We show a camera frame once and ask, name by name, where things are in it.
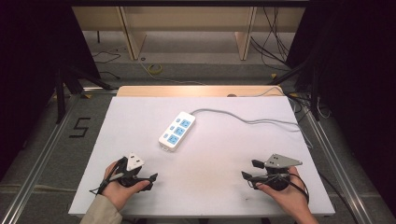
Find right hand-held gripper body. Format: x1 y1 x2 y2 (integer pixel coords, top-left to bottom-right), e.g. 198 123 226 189
253 153 304 191

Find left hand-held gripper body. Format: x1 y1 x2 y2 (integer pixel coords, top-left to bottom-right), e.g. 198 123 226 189
116 151 150 189

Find person's left hand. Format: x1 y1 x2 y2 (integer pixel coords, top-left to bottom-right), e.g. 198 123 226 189
101 161 151 213

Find person's right hand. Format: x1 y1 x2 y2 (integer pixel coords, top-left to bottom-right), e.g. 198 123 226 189
255 166 310 219

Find white power strip blue sockets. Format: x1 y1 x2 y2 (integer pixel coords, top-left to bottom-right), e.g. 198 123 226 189
158 110 197 153

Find black metal stand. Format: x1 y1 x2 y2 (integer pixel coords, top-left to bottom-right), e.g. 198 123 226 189
53 64 114 125
266 57 322 121

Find dark curtain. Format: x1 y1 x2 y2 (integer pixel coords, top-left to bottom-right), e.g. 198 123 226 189
0 0 102 181
284 0 396 216

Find beige wooden shelf unit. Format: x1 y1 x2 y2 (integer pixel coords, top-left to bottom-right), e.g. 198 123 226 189
71 6 306 62

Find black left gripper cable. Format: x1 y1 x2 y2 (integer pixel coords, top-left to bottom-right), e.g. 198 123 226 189
89 157 128 196

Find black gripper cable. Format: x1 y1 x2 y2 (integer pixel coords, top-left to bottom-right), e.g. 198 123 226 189
89 157 128 196
288 172 361 224

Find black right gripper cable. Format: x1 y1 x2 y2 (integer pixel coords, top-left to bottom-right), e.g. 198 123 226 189
288 172 361 224

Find grey power strip cable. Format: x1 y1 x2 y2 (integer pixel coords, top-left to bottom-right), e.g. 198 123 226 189
190 108 313 147

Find aluminium floor rail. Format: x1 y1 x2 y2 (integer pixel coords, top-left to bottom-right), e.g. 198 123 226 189
0 88 119 224
292 92 375 224

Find thin white cable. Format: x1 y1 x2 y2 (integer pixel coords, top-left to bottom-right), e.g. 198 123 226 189
236 86 284 98

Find yellow coiled cable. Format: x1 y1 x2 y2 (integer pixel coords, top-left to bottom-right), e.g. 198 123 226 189
147 63 163 76

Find bundle of black cables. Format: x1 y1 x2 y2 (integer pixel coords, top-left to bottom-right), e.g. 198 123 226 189
249 6 301 73

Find thin black floor cable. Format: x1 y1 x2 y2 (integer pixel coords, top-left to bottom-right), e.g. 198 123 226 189
91 50 122 80

